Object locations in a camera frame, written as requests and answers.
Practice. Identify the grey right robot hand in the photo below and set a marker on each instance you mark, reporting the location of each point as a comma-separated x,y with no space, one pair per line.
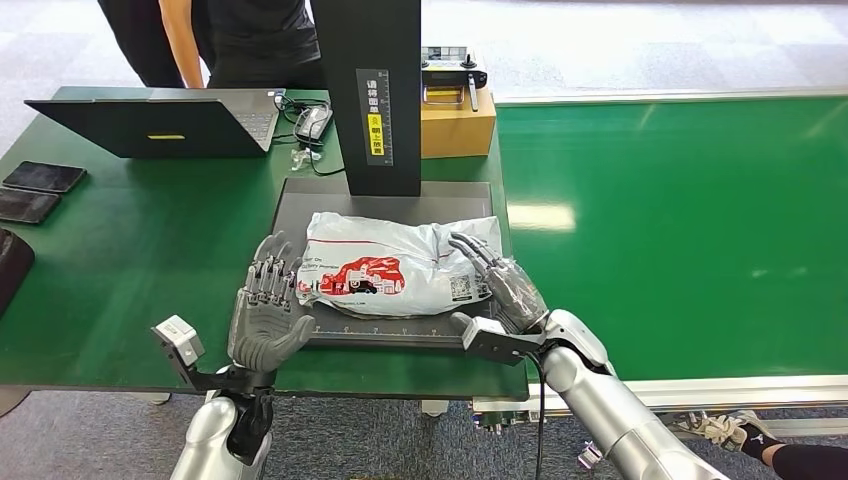
513,291

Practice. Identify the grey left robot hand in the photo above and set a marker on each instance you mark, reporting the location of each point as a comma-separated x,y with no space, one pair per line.
262,334

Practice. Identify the white red-printed plastic package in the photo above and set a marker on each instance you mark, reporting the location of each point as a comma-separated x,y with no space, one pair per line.
397,265

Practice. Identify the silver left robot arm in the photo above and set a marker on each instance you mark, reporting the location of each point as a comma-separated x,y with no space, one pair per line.
205,437

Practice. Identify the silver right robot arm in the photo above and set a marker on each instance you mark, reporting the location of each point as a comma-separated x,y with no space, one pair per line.
609,411

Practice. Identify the brown cardboard box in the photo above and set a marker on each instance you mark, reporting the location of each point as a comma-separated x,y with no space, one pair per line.
457,129

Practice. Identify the green conveyor belt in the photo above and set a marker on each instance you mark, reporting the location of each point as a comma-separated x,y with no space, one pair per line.
696,199

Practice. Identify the black inbound scanner machine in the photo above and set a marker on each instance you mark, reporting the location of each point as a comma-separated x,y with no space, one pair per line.
371,132

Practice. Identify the dark delivery box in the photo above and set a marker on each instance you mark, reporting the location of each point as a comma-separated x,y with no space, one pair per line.
13,268

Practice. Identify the small clear plastic piece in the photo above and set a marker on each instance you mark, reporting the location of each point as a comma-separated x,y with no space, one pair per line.
305,159

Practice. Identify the grey power adapter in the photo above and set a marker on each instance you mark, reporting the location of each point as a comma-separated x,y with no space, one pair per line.
313,122

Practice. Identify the black remote controller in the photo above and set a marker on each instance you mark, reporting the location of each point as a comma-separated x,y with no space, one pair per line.
450,76

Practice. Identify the black laptop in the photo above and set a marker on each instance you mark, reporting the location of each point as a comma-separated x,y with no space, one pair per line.
152,129

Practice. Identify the white sneaker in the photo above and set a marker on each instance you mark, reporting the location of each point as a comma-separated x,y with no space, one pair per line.
719,427

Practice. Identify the black smartphone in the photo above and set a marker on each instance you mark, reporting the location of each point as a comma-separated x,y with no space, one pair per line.
26,205
44,177

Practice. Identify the person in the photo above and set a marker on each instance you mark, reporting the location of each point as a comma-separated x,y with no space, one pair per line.
132,40
265,40

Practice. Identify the person's leg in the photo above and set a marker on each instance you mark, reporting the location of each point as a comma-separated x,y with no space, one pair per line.
808,460

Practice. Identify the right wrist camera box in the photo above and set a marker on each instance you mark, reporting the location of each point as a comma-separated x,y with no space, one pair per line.
493,341

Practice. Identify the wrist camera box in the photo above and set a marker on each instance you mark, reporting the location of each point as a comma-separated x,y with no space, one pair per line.
177,338
493,341

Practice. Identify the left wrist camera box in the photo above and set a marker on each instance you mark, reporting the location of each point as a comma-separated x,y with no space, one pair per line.
177,338

